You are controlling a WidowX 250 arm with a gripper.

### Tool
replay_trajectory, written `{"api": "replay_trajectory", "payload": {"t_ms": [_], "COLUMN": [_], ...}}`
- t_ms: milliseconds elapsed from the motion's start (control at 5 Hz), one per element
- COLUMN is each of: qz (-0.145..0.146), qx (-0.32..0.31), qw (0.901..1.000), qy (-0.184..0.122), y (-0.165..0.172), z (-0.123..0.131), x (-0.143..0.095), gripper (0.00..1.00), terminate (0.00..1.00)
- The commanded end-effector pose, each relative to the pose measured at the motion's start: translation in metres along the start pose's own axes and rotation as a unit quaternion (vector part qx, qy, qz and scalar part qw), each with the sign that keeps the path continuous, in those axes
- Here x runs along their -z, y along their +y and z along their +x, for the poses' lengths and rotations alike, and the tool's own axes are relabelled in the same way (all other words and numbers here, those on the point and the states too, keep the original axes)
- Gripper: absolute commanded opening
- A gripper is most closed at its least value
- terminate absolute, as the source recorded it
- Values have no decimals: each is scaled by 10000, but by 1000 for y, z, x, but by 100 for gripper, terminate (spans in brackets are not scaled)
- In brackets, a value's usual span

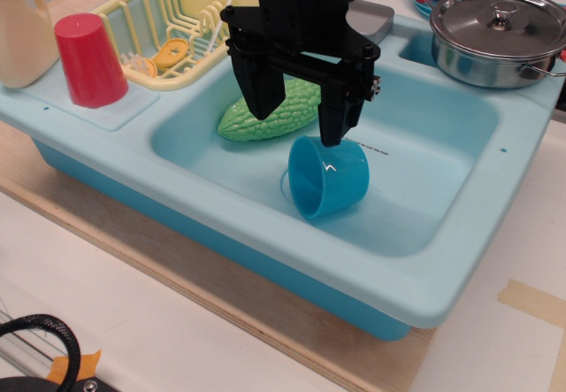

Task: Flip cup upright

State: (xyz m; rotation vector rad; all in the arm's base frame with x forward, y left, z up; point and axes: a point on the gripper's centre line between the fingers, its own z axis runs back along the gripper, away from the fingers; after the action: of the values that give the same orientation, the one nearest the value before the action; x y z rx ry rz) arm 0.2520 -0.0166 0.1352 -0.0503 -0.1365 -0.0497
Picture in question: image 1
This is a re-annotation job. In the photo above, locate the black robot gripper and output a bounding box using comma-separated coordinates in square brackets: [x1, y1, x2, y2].
[221, 0, 379, 147]

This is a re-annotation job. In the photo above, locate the blue plastic cup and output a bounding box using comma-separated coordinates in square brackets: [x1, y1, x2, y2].
[287, 136, 370, 219]

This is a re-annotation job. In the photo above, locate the red plastic cup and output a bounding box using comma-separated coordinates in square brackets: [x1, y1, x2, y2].
[54, 12, 128, 109]

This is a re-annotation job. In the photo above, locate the green toy bitter melon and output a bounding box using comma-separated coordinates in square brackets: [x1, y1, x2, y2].
[217, 79, 321, 142]

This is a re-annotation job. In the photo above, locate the grey toy faucet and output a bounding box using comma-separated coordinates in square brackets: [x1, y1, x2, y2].
[346, 0, 394, 44]

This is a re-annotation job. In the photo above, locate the orange toy lid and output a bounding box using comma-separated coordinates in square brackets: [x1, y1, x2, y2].
[153, 38, 189, 69]

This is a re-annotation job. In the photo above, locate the yellow dish rack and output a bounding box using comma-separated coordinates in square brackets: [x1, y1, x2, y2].
[94, 0, 258, 91]

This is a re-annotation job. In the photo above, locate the light blue toy sink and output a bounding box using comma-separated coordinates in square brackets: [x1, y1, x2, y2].
[1, 16, 562, 340]

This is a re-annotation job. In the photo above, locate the steel pot with lid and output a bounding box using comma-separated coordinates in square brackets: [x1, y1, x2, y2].
[426, 0, 565, 89]

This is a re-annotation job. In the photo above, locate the cream plastic jug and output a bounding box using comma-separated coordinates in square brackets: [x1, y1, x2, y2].
[1, 0, 58, 88]

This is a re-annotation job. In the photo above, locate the beige masking tape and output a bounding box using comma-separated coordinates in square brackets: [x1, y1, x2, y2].
[497, 279, 565, 327]

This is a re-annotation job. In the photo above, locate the orange tape piece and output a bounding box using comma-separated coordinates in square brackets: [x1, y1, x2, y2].
[45, 348, 103, 384]

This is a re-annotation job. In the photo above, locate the black braided cable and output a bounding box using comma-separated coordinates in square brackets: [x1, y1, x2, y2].
[0, 313, 82, 388]

